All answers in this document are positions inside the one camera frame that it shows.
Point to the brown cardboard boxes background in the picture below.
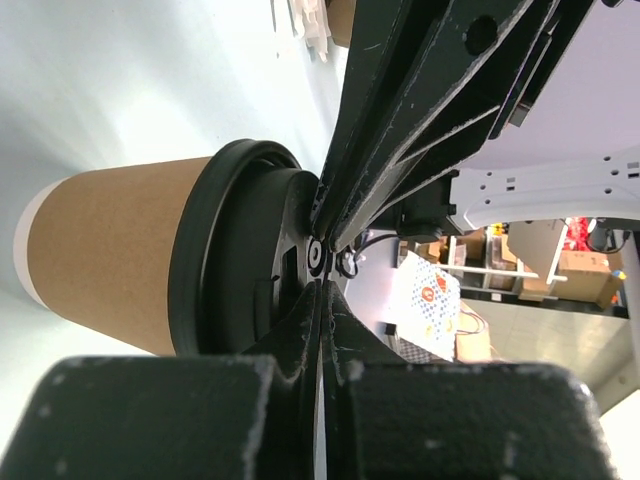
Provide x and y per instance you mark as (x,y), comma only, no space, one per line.
(570,264)

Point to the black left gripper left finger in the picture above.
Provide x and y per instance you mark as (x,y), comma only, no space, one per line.
(242,416)

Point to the bundle of white wrapped straws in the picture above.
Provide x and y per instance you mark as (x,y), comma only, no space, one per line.
(304,21)

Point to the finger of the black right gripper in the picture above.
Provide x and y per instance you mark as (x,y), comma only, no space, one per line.
(426,84)

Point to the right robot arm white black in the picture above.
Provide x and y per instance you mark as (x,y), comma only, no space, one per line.
(574,153)

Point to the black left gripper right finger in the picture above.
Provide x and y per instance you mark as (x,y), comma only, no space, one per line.
(387,418)

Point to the brown paper coffee cup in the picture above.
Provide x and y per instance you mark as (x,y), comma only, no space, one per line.
(95,248)

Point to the black plastic cup lid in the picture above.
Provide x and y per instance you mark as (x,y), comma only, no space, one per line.
(239,259)

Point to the patterned white shopping bag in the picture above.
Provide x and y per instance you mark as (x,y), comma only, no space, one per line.
(424,305)

